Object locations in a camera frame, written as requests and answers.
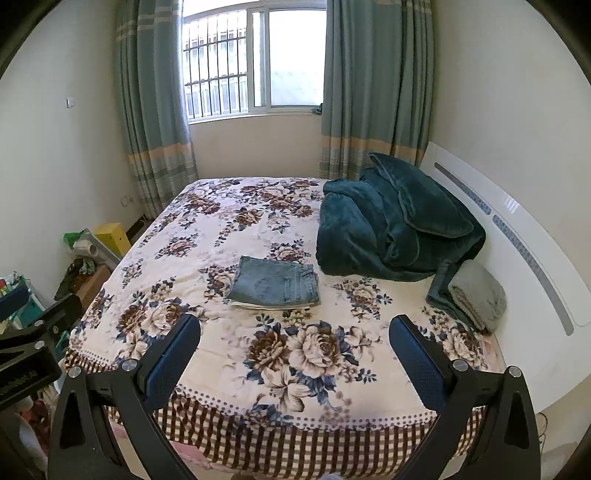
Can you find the blue denim shorts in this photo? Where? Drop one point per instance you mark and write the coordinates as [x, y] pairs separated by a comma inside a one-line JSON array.
[[274, 282]]

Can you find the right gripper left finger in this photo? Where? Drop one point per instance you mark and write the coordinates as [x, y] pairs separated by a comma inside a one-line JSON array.
[[82, 442]]

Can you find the teal storage rack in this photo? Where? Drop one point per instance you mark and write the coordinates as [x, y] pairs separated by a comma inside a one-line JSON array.
[[20, 304]]

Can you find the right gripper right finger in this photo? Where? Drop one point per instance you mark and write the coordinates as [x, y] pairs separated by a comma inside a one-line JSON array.
[[506, 444]]

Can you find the right green curtain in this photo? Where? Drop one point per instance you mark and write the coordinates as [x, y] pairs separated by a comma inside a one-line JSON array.
[[378, 83]]

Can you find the left green curtain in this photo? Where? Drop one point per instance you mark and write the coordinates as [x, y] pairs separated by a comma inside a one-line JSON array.
[[149, 91]]

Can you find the yellow box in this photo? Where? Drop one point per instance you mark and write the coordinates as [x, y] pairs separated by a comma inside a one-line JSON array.
[[114, 237]]

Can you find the brown cardboard box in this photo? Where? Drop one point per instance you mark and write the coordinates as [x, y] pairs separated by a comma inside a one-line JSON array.
[[90, 288]]

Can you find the dark teal plush blanket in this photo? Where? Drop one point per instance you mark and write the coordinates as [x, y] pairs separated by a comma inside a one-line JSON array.
[[397, 223]]

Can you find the folded white pants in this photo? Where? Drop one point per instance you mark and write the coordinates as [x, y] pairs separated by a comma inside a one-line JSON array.
[[254, 306]]

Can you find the window with metal bars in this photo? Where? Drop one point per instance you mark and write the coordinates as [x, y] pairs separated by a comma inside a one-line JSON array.
[[244, 58]]

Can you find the green curtain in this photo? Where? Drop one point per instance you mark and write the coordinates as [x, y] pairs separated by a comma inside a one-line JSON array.
[[149, 91], [378, 83]]

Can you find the white bed headboard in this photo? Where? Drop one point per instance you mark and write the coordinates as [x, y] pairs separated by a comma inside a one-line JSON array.
[[546, 328]]

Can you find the floral bed blanket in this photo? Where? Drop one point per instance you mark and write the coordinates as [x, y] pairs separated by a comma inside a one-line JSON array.
[[293, 394]]

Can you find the folded grey towel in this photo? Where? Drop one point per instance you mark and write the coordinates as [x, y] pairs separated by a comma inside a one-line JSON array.
[[479, 295]]

